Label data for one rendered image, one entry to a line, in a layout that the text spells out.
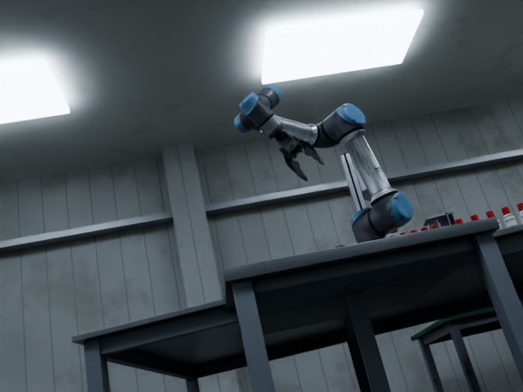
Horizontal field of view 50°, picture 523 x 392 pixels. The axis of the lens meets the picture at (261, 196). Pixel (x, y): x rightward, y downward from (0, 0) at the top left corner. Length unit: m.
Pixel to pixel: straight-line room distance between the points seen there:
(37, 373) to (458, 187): 4.19
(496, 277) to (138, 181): 4.10
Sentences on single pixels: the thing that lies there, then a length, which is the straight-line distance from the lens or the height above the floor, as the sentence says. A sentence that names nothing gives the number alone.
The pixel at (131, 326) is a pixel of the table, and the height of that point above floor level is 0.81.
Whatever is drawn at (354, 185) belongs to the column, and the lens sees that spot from 2.69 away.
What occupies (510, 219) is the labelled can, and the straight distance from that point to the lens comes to 2.87.
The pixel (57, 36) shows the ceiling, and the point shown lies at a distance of 4.09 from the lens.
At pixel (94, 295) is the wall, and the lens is 5.18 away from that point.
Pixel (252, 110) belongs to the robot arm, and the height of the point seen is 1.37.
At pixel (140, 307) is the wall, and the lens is 5.07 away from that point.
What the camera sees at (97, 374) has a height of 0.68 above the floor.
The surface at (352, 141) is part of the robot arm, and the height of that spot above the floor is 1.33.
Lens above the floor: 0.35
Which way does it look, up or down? 23 degrees up
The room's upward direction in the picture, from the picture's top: 13 degrees counter-clockwise
